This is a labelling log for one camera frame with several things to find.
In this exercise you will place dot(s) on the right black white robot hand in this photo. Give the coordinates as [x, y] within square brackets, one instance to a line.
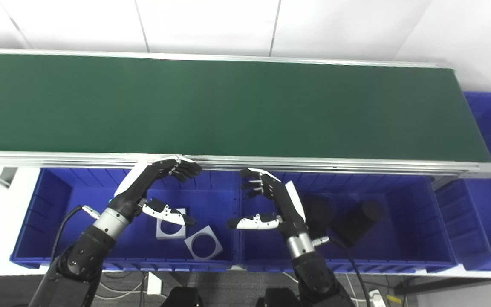
[290, 209]

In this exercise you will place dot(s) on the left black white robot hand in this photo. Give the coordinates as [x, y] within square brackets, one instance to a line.
[132, 187]

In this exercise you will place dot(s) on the white square part with hole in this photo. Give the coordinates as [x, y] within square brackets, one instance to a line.
[160, 233]
[215, 247]

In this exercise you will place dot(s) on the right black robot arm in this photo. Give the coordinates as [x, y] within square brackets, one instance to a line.
[313, 273]

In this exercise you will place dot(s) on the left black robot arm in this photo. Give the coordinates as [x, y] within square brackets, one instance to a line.
[83, 256]

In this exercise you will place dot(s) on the black cylinder part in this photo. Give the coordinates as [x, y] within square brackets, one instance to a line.
[318, 211]
[356, 221]

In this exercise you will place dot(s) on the blue plastic bin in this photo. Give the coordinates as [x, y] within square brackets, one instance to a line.
[407, 221]
[58, 221]
[488, 213]

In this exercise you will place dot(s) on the green conveyor belt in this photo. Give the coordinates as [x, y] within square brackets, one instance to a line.
[228, 106]

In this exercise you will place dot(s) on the black robot leg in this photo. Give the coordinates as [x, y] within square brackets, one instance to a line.
[183, 298]
[279, 298]

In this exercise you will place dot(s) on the white power strip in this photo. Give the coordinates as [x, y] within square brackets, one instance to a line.
[375, 297]

